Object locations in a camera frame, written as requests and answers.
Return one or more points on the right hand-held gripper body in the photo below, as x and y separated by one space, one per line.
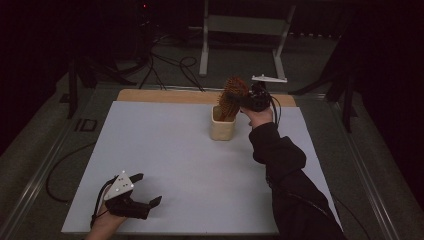
258 98

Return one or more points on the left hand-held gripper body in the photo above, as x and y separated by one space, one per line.
125 200

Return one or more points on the person's right hand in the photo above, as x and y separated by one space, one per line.
258 117

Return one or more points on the person's left hand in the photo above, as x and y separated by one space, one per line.
111 220

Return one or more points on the white table mat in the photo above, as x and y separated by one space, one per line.
186 166

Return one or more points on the grey metal stand frame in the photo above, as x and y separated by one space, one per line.
245 25

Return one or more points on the black rectangular floor bracket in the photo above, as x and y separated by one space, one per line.
86 125

